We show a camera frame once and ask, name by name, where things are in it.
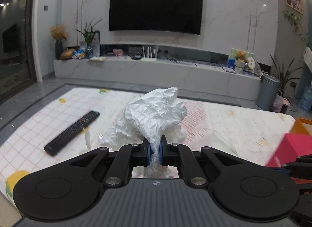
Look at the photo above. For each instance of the teddy bear plush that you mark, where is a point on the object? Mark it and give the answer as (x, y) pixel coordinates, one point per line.
(240, 56)

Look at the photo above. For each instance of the grey marble tv cabinet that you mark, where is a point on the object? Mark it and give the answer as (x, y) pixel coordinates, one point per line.
(163, 73)

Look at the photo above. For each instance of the pink box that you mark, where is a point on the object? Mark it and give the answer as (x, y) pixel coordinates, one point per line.
(292, 148)

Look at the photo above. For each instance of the white wifi router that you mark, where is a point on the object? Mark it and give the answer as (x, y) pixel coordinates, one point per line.
(149, 53)

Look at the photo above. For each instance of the grey round trash bin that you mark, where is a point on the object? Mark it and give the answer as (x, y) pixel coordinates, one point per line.
(267, 93)

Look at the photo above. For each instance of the black wall television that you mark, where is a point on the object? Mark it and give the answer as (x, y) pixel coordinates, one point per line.
(183, 16)

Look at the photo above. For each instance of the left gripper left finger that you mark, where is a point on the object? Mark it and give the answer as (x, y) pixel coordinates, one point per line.
(122, 162)

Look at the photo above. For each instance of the framed wall picture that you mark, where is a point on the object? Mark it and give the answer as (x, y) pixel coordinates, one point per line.
(297, 5)

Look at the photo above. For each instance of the white paper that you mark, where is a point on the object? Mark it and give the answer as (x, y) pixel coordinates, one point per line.
(150, 116)

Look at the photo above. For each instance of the black remote control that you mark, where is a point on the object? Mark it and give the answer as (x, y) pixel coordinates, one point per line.
(61, 140)

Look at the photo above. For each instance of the green potted plant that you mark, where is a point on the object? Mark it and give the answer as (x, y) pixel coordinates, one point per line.
(89, 32)

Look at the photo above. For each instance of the dark vase yellow flowers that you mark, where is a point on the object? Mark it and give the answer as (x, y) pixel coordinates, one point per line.
(58, 33)

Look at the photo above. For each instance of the lace patterned tablecloth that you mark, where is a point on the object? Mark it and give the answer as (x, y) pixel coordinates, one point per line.
(251, 133)

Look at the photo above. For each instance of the tall leafy floor plant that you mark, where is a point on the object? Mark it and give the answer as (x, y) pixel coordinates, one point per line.
(283, 73)

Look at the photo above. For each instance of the orange box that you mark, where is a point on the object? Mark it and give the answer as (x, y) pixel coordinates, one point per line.
(302, 126)

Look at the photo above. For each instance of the blue water bottle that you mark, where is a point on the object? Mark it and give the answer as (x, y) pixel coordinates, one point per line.
(306, 99)

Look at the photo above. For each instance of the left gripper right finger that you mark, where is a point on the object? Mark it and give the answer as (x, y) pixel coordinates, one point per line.
(181, 157)

